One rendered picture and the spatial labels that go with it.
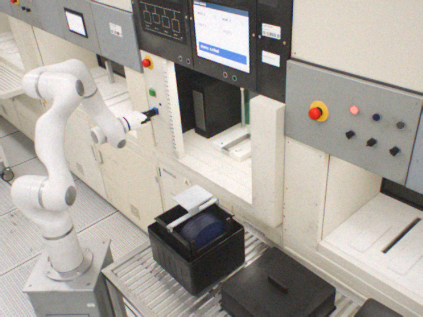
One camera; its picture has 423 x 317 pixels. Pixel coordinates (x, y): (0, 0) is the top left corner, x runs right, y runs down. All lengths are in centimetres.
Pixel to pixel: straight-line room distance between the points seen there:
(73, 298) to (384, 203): 132
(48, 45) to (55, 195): 192
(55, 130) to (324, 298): 110
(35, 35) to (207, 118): 152
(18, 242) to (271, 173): 219
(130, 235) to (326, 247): 173
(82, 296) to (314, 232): 93
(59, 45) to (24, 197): 191
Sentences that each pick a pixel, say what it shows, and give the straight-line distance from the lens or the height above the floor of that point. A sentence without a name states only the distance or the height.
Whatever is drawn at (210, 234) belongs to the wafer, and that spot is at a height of 93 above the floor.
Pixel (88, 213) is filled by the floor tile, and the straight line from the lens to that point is 345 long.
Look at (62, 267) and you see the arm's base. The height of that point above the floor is 80.
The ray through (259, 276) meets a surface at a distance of 164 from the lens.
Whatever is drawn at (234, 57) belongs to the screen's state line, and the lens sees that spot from 165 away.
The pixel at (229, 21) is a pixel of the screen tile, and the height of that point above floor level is 163.
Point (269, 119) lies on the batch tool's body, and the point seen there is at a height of 135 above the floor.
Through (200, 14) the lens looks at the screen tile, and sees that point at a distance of 173.
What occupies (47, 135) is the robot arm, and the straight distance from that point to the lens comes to 169.
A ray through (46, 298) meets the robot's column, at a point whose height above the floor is 71.
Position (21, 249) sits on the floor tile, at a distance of 335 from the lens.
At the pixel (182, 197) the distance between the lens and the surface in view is 164.
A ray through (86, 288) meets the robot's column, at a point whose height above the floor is 76.
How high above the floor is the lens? 209
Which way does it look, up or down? 34 degrees down
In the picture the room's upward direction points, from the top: 4 degrees counter-clockwise
